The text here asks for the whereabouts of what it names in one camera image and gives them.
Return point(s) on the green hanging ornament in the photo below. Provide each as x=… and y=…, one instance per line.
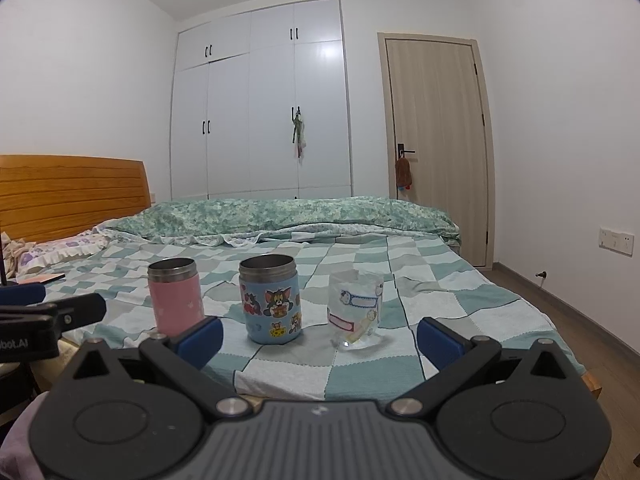
x=298, y=132

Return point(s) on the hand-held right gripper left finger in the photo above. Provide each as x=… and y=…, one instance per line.
x=202, y=341

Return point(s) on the red flat book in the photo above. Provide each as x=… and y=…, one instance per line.
x=44, y=278

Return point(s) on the pink cloth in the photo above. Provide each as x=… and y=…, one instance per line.
x=15, y=442

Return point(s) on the brown hanging cloth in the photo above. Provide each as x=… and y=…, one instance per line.
x=403, y=172

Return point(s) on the blue cartoon steel cup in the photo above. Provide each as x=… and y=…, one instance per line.
x=270, y=305

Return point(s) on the beige wooden door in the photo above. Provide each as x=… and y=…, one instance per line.
x=435, y=150

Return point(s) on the white wall socket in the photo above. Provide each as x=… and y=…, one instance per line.
x=616, y=240

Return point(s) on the pink steel cup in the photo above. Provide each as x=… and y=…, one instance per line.
x=175, y=305

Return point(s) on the black door stopper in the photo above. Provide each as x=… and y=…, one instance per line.
x=540, y=275

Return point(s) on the purple floral pillow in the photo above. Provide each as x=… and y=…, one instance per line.
x=60, y=250

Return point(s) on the beige crumpled cloth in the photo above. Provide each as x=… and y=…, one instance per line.
x=12, y=255

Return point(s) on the wooden bed frame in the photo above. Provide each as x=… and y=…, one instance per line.
x=594, y=384

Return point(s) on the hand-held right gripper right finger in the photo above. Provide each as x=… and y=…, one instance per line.
x=439, y=342

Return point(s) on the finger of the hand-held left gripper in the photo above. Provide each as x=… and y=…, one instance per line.
x=22, y=294
x=80, y=310

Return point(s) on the clear sticker glass cup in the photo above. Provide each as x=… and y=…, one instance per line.
x=352, y=317

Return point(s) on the green floral quilt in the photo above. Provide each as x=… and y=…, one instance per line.
x=280, y=215

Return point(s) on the wooden headboard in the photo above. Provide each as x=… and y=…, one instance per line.
x=70, y=195

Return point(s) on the white wardrobe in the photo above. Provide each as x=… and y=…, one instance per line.
x=250, y=110

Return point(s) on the checked green bed sheet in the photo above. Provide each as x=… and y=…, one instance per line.
x=450, y=295

